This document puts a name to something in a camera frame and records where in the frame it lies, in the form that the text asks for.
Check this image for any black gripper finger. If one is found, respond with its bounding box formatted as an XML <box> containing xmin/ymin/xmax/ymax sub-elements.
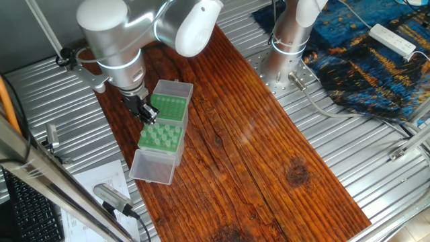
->
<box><xmin>142</xmin><ymin>104</ymin><xmax>161</xmax><ymax>126</ymax></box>
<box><xmin>135</xmin><ymin>110</ymin><xmax>151</xmax><ymax>125</ymax></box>

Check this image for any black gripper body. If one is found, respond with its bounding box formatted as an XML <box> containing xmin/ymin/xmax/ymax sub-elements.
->
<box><xmin>121</xmin><ymin>89</ymin><xmax>151</xmax><ymax>116</ymax></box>

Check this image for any clear box green tip rack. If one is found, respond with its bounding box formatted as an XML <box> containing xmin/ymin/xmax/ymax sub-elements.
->
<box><xmin>128</xmin><ymin>121</ymin><xmax>185</xmax><ymax>186</ymax></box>
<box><xmin>149</xmin><ymin>79</ymin><xmax>195</xmax><ymax>130</ymax></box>

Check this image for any white printed paper sheet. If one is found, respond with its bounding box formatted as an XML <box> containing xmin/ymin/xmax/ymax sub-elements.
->
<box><xmin>60</xmin><ymin>159</ymin><xmax>140</xmax><ymax>242</ymax></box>

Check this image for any small grey mounted device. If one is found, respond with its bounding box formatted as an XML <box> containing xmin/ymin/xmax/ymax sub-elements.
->
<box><xmin>42</xmin><ymin>122</ymin><xmax>73</xmax><ymax>165</ymax></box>

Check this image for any brown wooden board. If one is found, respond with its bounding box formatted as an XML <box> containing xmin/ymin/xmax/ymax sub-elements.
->
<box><xmin>75</xmin><ymin>5</ymin><xmax>372</xmax><ymax>242</ymax></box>

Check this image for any thin silver rod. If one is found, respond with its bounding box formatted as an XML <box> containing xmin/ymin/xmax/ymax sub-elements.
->
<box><xmin>25</xmin><ymin>0</ymin><xmax>68</xmax><ymax>63</ymax></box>

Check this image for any orange tube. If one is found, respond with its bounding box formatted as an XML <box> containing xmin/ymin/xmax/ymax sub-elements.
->
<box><xmin>0</xmin><ymin>75</ymin><xmax>21</xmax><ymax>135</ymax></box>

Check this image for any black computer keyboard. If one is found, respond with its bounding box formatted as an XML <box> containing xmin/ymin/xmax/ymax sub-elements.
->
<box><xmin>1</xmin><ymin>167</ymin><xmax>65</xmax><ymax>242</ymax></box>

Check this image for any blue painted cloth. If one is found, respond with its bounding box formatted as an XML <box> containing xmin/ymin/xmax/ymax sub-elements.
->
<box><xmin>251</xmin><ymin>0</ymin><xmax>430</xmax><ymax>124</ymax></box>

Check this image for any white power strip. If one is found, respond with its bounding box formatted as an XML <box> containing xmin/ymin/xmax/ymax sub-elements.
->
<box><xmin>368</xmin><ymin>22</ymin><xmax>417</xmax><ymax>58</ymax></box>

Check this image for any silver camera mount bracket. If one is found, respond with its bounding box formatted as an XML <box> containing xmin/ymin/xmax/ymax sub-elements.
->
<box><xmin>69</xmin><ymin>60</ymin><xmax>112</xmax><ymax>94</ymax></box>

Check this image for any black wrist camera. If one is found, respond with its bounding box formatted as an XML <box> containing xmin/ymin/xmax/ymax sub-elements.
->
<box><xmin>55</xmin><ymin>46</ymin><xmax>77</xmax><ymax>68</ymax></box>

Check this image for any silver exterior camera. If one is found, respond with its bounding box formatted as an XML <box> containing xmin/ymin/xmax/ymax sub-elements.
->
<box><xmin>93</xmin><ymin>183</ymin><xmax>135</xmax><ymax>218</ymax></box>

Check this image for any black exterior camera cable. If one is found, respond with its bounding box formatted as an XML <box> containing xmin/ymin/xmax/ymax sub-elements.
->
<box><xmin>129</xmin><ymin>208</ymin><xmax>153</xmax><ymax>242</ymax></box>

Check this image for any aluminium frame bar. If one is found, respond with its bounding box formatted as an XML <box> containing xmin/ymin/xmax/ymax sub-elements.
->
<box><xmin>0</xmin><ymin>114</ymin><xmax>135</xmax><ymax>242</ymax></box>

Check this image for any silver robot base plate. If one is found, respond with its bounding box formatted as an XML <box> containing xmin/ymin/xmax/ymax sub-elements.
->
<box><xmin>247</xmin><ymin>50</ymin><xmax>320</xmax><ymax>100</ymax></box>

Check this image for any grey base cable with connector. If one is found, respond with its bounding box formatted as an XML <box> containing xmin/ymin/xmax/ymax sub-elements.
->
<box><xmin>288</xmin><ymin>71</ymin><xmax>417</xmax><ymax>138</ymax></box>

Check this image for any black base cable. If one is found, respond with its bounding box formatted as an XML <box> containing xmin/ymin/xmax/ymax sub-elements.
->
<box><xmin>267</xmin><ymin>0</ymin><xmax>282</xmax><ymax>46</ymax></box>

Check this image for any white power cable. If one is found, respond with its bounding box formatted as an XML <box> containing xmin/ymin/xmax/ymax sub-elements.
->
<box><xmin>337</xmin><ymin>0</ymin><xmax>372</xmax><ymax>30</ymax></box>

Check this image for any aluminium frame rail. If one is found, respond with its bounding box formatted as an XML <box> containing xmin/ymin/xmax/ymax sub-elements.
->
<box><xmin>388</xmin><ymin>97</ymin><xmax>430</xmax><ymax>162</ymax></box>

